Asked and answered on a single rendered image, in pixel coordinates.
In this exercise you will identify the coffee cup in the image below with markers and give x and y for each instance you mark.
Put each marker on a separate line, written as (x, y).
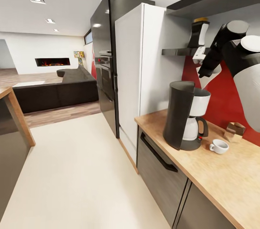
(219, 146)

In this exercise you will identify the countertop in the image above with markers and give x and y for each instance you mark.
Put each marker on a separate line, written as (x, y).
(230, 180)

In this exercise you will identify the paper coffee filter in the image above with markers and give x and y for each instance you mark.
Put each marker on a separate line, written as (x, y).
(205, 80)

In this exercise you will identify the oven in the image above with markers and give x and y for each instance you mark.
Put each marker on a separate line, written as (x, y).
(107, 75)

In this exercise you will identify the cabinet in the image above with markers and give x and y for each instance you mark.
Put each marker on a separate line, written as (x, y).
(196, 211)
(104, 43)

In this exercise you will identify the bottle of coffee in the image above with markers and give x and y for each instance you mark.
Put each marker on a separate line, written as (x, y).
(198, 30)

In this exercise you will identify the coffee maker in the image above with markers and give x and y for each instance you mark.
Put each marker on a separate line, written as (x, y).
(187, 105)

